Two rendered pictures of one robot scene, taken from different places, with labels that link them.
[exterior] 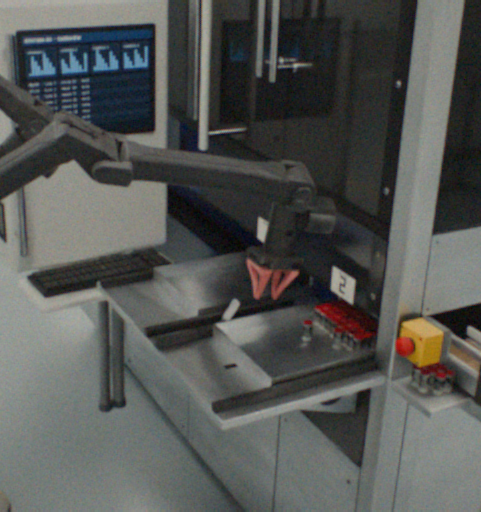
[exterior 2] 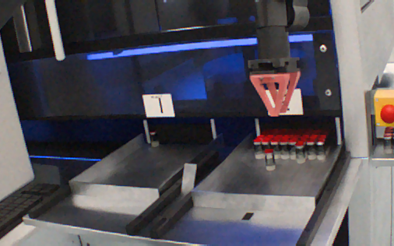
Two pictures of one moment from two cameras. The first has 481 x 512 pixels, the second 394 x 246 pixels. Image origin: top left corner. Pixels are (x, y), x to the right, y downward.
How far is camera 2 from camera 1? 1.16 m
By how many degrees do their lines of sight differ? 29
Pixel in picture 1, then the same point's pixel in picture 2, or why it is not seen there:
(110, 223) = not seen: outside the picture
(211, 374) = (243, 230)
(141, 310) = (94, 219)
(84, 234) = not seen: outside the picture
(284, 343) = (260, 179)
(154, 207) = (17, 146)
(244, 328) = (211, 186)
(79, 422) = not seen: outside the picture
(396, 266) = (350, 48)
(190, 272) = (97, 176)
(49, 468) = not seen: outside the picture
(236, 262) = (127, 154)
